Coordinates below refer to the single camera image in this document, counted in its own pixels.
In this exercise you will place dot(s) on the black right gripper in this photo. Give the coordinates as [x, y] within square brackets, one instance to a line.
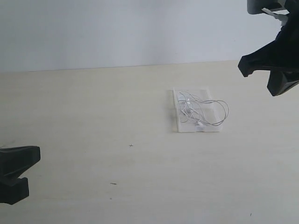
[280, 57]

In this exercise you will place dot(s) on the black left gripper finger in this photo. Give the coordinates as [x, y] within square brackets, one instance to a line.
[13, 191]
[15, 161]

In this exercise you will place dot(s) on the clear plastic storage case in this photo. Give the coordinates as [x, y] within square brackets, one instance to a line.
[195, 108]

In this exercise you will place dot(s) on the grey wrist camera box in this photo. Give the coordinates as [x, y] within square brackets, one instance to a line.
[256, 6]

